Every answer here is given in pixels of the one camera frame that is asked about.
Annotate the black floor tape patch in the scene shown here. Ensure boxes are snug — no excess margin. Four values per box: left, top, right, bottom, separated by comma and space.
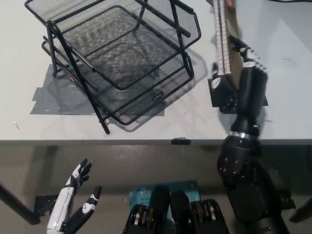
276, 189, 297, 210
34, 194, 61, 216

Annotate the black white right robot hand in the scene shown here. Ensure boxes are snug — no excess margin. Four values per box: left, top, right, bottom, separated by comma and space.
210, 35, 269, 136

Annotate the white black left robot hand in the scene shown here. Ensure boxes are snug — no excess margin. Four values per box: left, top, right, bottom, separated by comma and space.
46, 158, 102, 234

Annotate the grey tape patch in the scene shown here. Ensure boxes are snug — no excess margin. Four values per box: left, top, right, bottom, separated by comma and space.
29, 63, 165, 115

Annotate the black desk leg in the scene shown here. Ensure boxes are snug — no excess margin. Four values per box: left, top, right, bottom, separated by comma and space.
289, 197, 312, 222
0, 181, 41, 225

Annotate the teal cardboard box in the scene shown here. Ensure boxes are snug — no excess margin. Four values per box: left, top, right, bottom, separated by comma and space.
128, 179, 202, 220

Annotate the small black tape strip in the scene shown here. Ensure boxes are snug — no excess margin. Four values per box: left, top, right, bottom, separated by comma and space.
171, 137, 192, 146

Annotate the black mesh file tray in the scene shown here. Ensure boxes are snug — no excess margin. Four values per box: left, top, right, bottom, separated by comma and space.
24, 0, 202, 134

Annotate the brown spiral notebook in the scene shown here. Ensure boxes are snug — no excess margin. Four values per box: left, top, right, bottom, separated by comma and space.
211, 0, 244, 85

